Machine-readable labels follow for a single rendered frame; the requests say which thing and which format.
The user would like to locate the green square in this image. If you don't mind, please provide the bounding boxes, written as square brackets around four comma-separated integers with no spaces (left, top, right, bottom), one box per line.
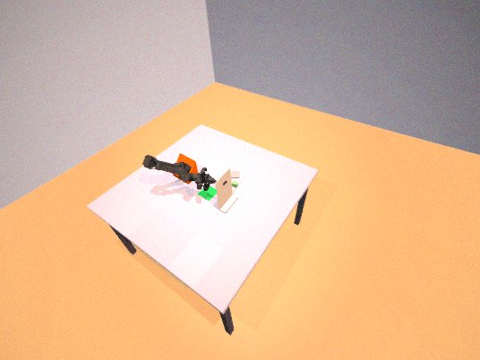
[198,186,217,201]

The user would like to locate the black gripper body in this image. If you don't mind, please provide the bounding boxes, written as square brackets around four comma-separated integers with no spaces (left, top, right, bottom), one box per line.
[194,167,210,192]

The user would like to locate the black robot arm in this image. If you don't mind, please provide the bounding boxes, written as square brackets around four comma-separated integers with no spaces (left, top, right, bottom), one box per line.
[142,155,203,190]

